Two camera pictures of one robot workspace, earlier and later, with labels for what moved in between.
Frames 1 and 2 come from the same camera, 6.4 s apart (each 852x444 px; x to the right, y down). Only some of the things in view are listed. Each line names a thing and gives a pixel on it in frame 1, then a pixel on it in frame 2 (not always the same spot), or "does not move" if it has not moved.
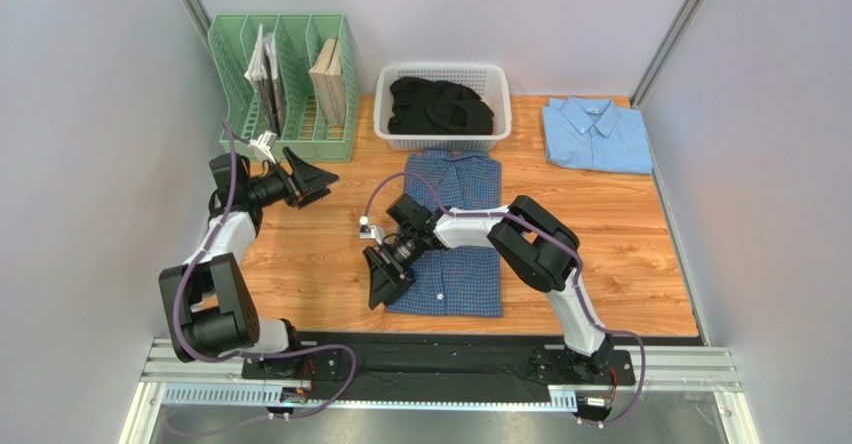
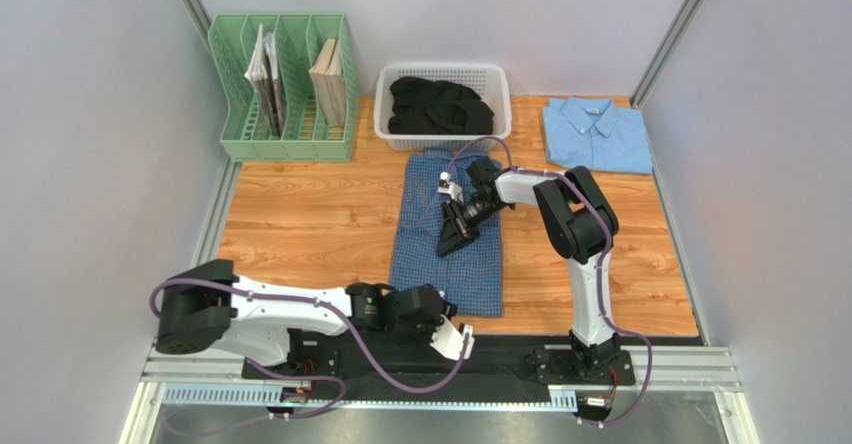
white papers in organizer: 263,74 does not move
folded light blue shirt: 596,134 does not move
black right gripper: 389,260 → 462,217
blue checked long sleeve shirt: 454,281 does not move
